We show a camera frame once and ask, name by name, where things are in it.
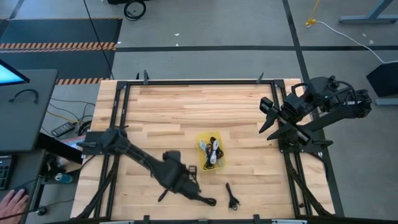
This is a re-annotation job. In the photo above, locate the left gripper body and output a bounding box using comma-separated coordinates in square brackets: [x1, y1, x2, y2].
[172, 174, 202, 202]

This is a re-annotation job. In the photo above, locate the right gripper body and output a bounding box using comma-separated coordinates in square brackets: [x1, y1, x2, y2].
[272, 92, 315, 144]

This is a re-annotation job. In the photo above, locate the short straight black cable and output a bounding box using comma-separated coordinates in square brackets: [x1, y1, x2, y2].
[157, 188, 170, 203]

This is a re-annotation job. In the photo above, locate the thick black cable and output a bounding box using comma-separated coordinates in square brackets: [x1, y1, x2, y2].
[197, 195, 218, 207]

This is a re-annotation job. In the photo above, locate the black cable with red tie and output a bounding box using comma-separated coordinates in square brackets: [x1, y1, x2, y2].
[208, 136, 225, 159]

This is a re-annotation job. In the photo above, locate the white braided USB-C cable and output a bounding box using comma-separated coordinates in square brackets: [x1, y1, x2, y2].
[210, 139, 220, 165]

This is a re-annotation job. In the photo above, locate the yellow plastic tray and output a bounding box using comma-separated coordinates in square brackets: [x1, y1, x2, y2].
[195, 131, 227, 171]

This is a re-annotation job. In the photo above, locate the black panel stand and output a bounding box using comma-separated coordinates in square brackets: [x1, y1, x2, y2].
[366, 61, 398, 107]

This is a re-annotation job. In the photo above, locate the workbench with grey legs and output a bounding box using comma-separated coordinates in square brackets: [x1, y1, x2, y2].
[338, 0, 398, 25]

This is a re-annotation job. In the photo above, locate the blue bottle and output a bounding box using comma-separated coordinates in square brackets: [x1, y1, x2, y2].
[53, 172, 74, 184]

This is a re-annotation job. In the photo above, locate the black power adapter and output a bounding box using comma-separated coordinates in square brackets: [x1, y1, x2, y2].
[50, 121, 76, 138]

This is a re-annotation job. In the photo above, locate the dark keyboard desk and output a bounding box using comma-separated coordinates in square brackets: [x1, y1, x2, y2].
[0, 149, 47, 224]

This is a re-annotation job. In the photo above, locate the dark grey desk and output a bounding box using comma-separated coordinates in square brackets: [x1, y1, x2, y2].
[0, 68, 59, 153]

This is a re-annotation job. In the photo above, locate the person's hand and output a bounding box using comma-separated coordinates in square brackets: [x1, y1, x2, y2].
[0, 189, 30, 222]

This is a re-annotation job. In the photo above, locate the black keyboard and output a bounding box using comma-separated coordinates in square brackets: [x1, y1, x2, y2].
[0, 155, 13, 191]

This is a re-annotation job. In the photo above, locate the hazard-striped floor mat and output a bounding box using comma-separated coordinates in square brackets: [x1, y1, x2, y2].
[0, 17, 123, 86]

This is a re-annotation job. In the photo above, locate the computer monitor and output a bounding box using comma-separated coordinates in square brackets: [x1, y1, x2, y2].
[0, 58, 31, 87]

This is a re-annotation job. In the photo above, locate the black aluminium table frame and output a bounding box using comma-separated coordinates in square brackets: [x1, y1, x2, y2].
[74, 78, 336, 224]

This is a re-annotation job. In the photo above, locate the yellow hanging power cord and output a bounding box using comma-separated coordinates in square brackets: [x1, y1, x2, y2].
[305, 0, 321, 27]

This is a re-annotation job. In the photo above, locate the white floor cable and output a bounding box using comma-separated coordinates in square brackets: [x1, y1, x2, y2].
[312, 20, 398, 64]

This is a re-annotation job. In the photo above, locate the black floor wire bundle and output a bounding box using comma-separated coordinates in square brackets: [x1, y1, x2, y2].
[49, 97, 96, 137]

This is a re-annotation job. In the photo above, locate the yellow floor wire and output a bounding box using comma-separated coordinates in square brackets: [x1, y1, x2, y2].
[45, 110, 79, 124]

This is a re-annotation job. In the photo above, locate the coiled black floor cable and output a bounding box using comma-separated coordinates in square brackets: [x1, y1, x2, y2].
[123, 0, 147, 22]

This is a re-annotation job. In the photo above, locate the thin taut black cable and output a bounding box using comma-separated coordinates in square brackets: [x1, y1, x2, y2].
[83, 0, 114, 78]

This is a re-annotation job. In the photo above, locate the curved black cable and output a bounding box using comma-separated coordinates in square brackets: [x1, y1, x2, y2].
[7, 88, 40, 105]

